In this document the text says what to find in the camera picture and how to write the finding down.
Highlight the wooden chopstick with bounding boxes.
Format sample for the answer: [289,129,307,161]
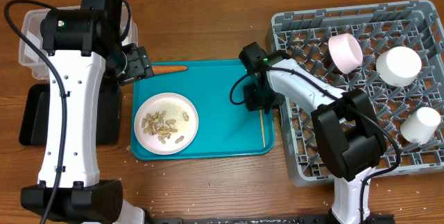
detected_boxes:
[259,110,266,148]

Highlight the orange carrot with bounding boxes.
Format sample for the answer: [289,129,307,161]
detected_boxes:
[152,65,188,76]

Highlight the clear plastic bin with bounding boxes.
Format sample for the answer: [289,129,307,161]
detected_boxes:
[18,4,139,80]

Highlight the white round plate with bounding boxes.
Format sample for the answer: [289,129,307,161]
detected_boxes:
[134,93,199,155]

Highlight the grey dishwasher rack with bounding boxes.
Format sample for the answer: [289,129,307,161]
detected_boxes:
[266,0,443,175]

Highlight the white cup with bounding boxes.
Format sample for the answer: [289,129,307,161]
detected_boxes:
[400,107,441,144]

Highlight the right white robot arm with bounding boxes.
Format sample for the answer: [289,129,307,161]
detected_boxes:
[239,42,401,223]

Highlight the peanut shells pile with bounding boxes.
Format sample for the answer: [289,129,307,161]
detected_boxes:
[139,110,191,144]

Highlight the white bowl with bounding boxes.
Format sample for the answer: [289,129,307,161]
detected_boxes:
[376,46,422,87]

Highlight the black plastic tray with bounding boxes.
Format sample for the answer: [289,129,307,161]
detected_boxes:
[19,79,121,146]

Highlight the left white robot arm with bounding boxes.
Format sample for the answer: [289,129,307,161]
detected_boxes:
[21,0,154,223]

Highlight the pink bowl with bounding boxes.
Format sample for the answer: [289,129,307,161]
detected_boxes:
[327,33,363,74]

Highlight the teal serving tray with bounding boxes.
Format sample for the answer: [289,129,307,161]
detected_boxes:
[130,59,275,160]

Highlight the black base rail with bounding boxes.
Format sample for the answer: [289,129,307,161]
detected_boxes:
[148,212,396,224]

